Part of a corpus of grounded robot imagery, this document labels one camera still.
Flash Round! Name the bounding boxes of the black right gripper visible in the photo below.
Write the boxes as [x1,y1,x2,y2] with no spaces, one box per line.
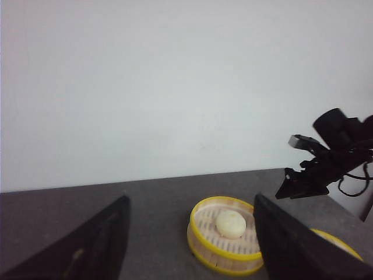
[275,108,372,199]

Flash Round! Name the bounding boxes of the woven bamboo steamer lid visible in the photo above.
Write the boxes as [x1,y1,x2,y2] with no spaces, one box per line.
[311,228,364,261]

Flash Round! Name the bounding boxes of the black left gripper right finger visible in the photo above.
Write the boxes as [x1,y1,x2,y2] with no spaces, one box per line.
[254,193,372,279]

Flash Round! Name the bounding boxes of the bamboo steamer with one bun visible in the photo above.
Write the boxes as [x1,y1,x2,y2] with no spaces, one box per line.
[187,196,263,277]

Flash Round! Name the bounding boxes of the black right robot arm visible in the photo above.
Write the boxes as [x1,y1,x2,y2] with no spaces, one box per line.
[275,108,372,199]

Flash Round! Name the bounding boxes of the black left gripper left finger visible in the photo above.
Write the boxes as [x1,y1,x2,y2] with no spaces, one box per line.
[1,195,131,279]

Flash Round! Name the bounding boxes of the white bun in single steamer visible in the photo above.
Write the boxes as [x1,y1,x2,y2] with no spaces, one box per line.
[215,210,247,239]

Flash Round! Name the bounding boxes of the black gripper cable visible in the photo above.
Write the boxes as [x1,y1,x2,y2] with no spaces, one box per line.
[337,145,373,197]

